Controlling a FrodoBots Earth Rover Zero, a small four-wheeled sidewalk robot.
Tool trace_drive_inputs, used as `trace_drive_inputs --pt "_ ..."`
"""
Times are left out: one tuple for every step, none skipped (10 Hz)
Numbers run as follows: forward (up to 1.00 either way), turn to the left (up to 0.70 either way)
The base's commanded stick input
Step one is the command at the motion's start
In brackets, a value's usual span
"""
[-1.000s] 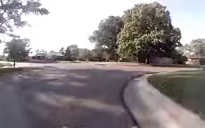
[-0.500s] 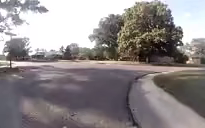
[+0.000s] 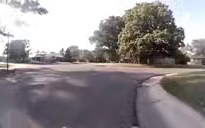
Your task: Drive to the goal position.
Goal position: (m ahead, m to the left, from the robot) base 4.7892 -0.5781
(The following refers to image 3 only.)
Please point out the large dark green tree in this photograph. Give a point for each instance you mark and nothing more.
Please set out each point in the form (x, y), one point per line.
(106, 35)

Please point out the row of distant trees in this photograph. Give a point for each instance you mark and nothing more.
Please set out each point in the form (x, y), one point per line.
(70, 53)

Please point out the grey asphalt road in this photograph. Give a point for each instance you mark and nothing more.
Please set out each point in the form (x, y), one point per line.
(86, 96)

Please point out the large light green tree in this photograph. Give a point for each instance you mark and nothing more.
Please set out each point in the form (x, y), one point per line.
(150, 30)

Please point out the pale concrete kerb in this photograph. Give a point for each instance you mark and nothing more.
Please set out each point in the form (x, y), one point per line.
(156, 106)

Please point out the grass strip across road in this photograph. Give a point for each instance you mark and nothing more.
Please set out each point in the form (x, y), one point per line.
(176, 66)

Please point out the round dark tree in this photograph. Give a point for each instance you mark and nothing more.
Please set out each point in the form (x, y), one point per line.
(18, 50)

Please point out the overhanging tree branches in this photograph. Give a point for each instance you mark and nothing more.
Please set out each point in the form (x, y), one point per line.
(30, 6)

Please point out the grass lawn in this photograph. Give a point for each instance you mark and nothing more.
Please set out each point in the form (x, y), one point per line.
(193, 88)

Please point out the thin pole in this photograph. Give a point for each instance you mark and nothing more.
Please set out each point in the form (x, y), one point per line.
(7, 53)

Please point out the hazy green tree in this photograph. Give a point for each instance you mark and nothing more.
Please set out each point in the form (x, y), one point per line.
(201, 46)

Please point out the low house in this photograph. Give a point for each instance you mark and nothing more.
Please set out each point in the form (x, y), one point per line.
(203, 60)

